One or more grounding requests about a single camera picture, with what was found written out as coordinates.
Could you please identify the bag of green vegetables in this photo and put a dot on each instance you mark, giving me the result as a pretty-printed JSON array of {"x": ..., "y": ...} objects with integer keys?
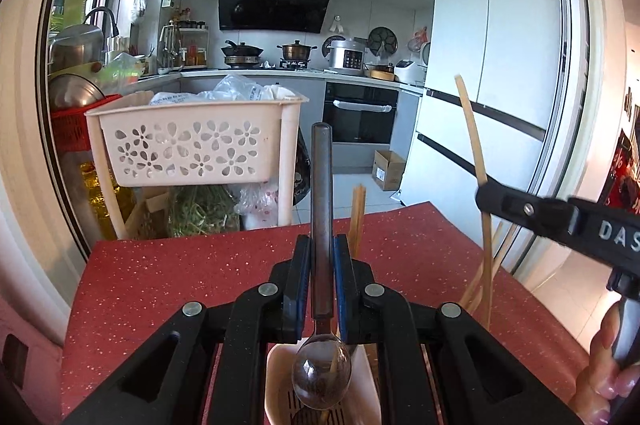
[{"x": 200, "y": 210}]

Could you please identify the black plastic bag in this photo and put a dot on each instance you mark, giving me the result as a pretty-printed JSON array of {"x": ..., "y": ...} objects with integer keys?
[{"x": 302, "y": 170}]

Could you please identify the red plastic crate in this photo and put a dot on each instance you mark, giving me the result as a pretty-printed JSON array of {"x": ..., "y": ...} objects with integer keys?
[{"x": 75, "y": 125}]

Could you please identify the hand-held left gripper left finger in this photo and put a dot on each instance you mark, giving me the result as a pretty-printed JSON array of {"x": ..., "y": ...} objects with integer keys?
[{"x": 305, "y": 300}]

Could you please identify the black wok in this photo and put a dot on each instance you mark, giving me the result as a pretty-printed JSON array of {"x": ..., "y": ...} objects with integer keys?
[{"x": 242, "y": 51}]

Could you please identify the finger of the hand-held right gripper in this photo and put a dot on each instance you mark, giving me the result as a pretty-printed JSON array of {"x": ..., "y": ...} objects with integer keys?
[{"x": 525, "y": 210}]

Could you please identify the steel kitchen faucet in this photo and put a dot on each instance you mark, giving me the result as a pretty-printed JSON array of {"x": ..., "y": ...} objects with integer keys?
[{"x": 107, "y": 17}]

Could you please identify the red wall hanging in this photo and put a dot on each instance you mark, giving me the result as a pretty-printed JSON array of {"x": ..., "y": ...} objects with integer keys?
[{"x": 622, "y": 175}]

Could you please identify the white refrigerator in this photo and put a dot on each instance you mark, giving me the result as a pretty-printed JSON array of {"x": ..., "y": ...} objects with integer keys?
[{"x": 490, "y": 55}]

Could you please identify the large steel pot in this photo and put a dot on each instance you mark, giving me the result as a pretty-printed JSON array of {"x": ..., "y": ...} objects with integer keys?
[{"x": 75, "y": 47}]

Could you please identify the green plastic container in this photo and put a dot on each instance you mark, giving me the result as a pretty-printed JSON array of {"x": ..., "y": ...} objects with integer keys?
[{"x": 75, "y": 7}]

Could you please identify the black range hood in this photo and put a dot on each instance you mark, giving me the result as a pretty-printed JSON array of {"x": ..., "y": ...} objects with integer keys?
[{"x": 275, "y": 0}]

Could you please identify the black built-in oven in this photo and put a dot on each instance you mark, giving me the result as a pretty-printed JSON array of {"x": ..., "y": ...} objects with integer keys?
[{"x": 360, "y": 120}]

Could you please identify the white flower-cutout storage cart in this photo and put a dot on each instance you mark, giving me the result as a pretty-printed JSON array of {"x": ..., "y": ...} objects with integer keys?
[{"x": 200, "y": 145}]

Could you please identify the cardboard box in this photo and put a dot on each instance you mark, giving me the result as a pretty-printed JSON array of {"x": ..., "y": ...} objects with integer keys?
[{"x": 387, "y": 170}]

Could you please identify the steel wok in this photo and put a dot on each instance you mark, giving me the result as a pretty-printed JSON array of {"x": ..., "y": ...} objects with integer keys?
[{"x": 75, "y": 92}]

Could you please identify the spice rack with bottles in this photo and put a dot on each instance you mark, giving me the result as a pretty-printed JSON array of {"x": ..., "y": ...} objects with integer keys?
[{"x": 185, "y": 50}]

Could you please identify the bamboo steamer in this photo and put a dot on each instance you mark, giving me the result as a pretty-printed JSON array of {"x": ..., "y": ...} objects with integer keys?
[{"x": 381, "y": 72}]

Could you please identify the hanging red mesh bag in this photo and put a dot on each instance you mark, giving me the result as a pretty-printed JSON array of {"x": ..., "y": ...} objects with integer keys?
[{"x": 419, "y": 39}]

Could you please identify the person's right hand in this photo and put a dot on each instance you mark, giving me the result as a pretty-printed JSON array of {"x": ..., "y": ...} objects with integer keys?
[{"x": 595, "y": 375}]

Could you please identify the white plastic bags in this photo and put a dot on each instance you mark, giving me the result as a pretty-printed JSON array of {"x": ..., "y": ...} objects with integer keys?
[{"x": 235, "y": 90}]

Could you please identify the white plastic bag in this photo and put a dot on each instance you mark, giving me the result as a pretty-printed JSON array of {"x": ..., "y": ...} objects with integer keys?
[{"x": 257, "y": 207}]

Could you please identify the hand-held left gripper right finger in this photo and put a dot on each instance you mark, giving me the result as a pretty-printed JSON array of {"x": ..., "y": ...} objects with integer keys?
[{"x": 341, "y": 300}]

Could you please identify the round black segmented pan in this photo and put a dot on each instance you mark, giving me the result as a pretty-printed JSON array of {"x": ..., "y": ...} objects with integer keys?
[{"x": 382, "y": 40}]

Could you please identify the pink plastic stool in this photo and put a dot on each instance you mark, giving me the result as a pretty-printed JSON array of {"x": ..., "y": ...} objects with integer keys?
[{"x": 30, "y": 330}]

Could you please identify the steel cooking pot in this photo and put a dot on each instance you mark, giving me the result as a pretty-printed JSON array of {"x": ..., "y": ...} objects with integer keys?
[{"x": 296, "y": 52}]

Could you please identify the gold foil bag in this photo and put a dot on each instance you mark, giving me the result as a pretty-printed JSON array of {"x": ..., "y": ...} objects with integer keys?
[{"x": 102, "y": 200}]

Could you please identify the silver electric pressure cooker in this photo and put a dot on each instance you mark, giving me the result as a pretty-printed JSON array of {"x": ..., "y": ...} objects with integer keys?
[{"x": 347, "y": 57}]

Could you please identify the white plastic utensil holder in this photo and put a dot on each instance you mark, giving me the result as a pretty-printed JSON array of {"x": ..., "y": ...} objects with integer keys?
[{"x": 280, "y": 375}]

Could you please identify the white bread machine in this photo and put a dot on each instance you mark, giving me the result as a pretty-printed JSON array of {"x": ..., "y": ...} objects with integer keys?
[{"x": 410, "y": 72}]

